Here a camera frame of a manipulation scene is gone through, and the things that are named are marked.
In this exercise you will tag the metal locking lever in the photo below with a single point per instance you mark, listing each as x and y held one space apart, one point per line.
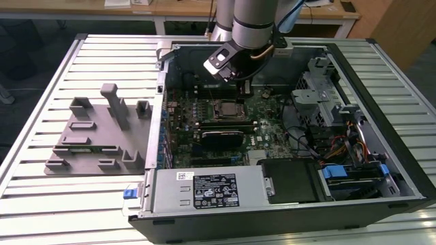
212 97

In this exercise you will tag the silver CPU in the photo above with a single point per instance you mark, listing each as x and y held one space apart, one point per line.
230 109

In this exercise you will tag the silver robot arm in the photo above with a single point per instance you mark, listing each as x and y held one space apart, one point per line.
254 20

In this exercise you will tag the round coin cell battery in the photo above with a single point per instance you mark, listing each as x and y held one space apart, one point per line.
267 93

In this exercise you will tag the black RAM slot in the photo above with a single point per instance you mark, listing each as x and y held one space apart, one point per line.
219 96
226 123
218 87
226 131
219 90
226 126
219 93

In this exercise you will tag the grey metal drive cage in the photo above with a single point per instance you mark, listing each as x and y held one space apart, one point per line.
307 96

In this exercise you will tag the green motherboard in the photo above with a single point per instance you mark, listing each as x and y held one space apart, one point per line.
272 137

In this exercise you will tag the black graphics card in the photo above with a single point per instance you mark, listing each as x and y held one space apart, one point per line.
222 139

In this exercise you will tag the silver chipset heatsink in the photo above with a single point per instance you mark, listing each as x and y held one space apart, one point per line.
259 155

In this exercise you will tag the black flat device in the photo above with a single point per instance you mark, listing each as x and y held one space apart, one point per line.
348 6

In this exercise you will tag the white box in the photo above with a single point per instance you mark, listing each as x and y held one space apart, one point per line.
142 2

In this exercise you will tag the black expansion slot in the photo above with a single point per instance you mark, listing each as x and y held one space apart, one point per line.
210 162

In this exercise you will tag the white paper sheet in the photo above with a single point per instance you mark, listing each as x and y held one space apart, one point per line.
118 2

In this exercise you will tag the wooden cabinet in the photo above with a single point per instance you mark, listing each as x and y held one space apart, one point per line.
402 30

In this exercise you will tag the black plastic shroud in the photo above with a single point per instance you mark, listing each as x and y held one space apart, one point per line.
292 180

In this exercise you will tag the blue disk carrier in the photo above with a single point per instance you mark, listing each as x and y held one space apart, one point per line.
335 172

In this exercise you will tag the grey parts rack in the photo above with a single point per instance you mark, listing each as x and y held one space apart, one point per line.
99 143

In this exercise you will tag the silver power supply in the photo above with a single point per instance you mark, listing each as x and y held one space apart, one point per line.
167 191

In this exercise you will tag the wooden desk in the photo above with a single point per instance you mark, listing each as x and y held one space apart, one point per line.
68 11

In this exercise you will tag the green RAM stick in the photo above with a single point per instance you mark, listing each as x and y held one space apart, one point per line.
92 149

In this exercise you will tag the blue case latch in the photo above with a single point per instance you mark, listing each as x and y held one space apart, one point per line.
130 194

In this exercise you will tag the black PC case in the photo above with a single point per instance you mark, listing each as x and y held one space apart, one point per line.
238 227

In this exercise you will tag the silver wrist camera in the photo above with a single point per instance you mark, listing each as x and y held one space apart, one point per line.
218 60

